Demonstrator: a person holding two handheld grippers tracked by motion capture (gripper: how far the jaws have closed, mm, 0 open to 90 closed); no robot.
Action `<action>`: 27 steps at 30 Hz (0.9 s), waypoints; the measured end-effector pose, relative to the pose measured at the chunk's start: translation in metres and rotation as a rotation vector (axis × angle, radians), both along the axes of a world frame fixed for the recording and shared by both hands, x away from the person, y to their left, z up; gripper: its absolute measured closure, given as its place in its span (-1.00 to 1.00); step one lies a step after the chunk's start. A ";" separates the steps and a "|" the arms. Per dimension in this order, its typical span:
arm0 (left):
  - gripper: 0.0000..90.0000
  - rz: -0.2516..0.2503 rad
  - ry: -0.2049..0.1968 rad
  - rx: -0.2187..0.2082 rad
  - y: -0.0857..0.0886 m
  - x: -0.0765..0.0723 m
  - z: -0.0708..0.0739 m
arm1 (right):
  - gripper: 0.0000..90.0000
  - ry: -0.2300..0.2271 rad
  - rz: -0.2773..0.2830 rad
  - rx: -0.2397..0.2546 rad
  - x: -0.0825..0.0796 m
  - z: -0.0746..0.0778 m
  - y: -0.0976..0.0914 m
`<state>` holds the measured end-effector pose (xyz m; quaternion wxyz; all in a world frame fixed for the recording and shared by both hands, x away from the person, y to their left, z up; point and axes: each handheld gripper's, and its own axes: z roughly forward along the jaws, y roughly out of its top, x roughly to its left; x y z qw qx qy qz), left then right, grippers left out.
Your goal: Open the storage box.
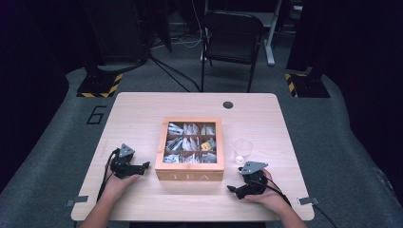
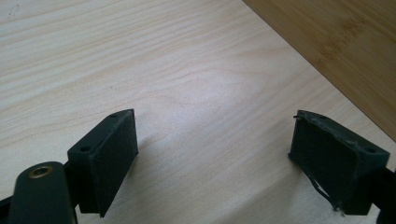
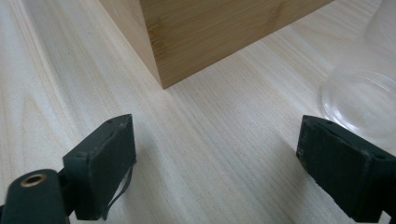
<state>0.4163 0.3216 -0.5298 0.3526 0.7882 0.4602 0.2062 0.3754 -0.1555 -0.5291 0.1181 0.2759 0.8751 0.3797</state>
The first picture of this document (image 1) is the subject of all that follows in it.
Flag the left hand-held gripper black cable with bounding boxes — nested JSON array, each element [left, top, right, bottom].
[[96, 149, 118, 203]]

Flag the hand-held gripper black cable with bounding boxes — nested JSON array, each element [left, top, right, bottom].
[[96, 149, 118, 203], [253, 176, 338, 228]]

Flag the white floor cable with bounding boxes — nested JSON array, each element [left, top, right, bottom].
[[151, 0, 208, 50]]

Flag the right hand-held gripper black cable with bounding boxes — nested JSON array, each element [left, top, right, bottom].
[[253, 176, 338, 228]]

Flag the white desk frame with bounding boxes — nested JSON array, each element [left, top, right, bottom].
[[263, 0, 284, 67]]

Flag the black folding chair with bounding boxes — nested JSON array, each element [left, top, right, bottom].
[[200, 9, 266, 94]]

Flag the clear glass cup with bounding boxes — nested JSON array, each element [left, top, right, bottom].
[[233, 138, 255, 165]]

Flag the green white packets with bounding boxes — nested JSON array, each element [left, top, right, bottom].
[[163, 122, 218, 164]]

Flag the striped black stand base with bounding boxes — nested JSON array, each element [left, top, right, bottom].
[[283, 72, 331, 99], [76, 72, 124, 99]]

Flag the wooden tea box glass lid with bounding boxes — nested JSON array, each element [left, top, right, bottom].
[[154, 117, 225, 182]]

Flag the black panel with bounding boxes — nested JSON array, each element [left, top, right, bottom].
[[153, 0, 173, 54]]

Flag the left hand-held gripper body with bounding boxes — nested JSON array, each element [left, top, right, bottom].
[[109, 142, 144, 181]]

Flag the black floor cables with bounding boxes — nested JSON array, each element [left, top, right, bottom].
[[147, 54, 202, 93]]

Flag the person's left hand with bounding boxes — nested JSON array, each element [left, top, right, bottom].
[[102, 166, 141, 204]]

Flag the person's right hand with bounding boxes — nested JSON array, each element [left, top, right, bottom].
[[243, 169, 291, 214]]

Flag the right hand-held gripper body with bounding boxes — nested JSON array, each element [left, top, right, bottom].
[[237, 161, 270, 200]]

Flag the grey tape strip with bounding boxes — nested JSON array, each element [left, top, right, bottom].
[[297, 196, 319, 206], [66, 195, 89, 208]]

